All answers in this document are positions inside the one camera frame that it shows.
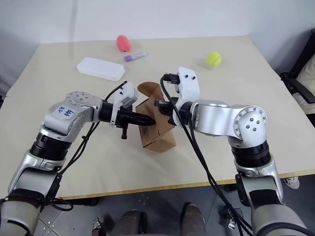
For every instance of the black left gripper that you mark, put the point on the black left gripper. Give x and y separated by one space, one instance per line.
124 118

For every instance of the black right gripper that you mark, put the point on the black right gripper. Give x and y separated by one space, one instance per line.
177 110

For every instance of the brown cardboard box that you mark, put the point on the brown cardboard box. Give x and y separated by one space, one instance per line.
157 137

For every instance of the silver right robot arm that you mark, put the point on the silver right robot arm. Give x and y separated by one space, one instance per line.
221 115

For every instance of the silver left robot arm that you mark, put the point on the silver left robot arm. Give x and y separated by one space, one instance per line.
73 110

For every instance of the purple glue stick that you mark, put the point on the purple glue stick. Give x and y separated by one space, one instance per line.
134 56

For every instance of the white plastic case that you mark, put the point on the white plastic case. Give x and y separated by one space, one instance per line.
99 68

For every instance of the yellow tennis ball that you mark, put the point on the yellow tennis ball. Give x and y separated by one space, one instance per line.
213 59

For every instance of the pink peach toy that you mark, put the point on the pink peach toy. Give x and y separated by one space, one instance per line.
123 43

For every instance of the dark brown rounded shape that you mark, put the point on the dark brown rounded shape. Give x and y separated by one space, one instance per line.
131 222
194 218

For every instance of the black chair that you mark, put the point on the black chair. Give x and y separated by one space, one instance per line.
297 84

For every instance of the white shoe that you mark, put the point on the white shoe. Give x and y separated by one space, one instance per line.
292 183

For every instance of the beige chair cushion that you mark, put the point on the beige chair cushion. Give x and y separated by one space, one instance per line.
307 78

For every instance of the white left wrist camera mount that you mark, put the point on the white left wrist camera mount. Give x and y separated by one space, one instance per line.
125 94

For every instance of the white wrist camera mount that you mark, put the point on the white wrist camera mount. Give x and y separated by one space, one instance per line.
188 86
125 94

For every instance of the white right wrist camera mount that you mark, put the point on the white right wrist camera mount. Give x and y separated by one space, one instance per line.
188 86

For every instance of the small metal bracket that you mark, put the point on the small metal bracket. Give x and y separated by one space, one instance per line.
97 226
233 218

